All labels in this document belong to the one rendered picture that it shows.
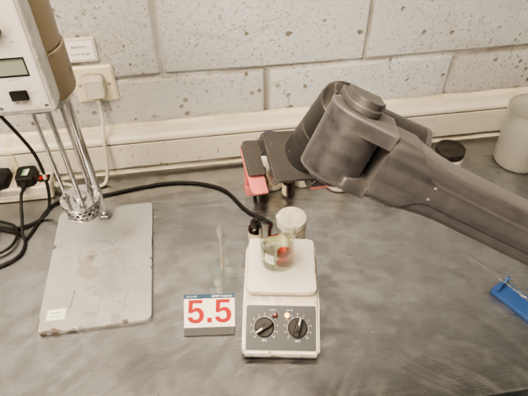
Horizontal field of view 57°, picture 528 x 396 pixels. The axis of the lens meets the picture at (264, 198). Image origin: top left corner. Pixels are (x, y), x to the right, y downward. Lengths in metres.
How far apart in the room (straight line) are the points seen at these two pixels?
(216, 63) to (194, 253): 0.41
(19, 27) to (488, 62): 1.02
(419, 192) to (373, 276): 0.55
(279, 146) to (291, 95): 0.59
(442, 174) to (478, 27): 0.82
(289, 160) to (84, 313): 0.53
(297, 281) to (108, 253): 0.40
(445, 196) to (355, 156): 0.09
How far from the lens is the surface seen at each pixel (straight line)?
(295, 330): 0.83
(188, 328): 0.90
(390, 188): 0.45
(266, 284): 0.84
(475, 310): 1.00
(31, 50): 0.67
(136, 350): 0.90
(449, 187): 0.46
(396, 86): 1.24
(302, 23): 1.08
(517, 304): 1.02
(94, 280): 1.00
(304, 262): 0.87
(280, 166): 0.57
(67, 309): 0.97
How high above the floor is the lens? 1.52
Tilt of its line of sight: 44 degrees down
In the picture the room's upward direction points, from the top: straight up
